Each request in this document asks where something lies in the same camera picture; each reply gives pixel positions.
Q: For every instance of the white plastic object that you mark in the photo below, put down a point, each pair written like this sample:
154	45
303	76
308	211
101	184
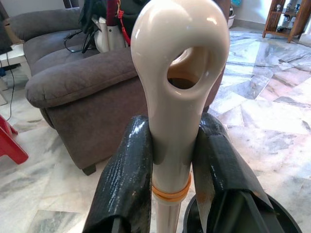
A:
110	36

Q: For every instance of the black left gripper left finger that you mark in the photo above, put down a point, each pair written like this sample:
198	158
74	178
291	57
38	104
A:
124	184

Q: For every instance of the grey-brown fabric sofa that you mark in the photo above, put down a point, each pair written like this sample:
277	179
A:
85	102

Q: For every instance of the white side table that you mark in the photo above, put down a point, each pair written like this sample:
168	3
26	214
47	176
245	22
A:
14	55

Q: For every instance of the cream plastic broom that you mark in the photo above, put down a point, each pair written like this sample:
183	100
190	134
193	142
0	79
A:
155	60

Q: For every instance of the black plastic bucket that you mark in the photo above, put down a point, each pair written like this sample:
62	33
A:
287	222

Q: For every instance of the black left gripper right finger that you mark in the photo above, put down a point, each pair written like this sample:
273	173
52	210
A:
233	184

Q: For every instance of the red plastic stool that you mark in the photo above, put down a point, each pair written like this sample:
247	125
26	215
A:
11	145

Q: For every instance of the brown wooden shelf rack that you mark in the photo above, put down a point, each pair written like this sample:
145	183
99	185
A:
277	19

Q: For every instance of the orange rubber band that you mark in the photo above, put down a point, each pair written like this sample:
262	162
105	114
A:
167	194

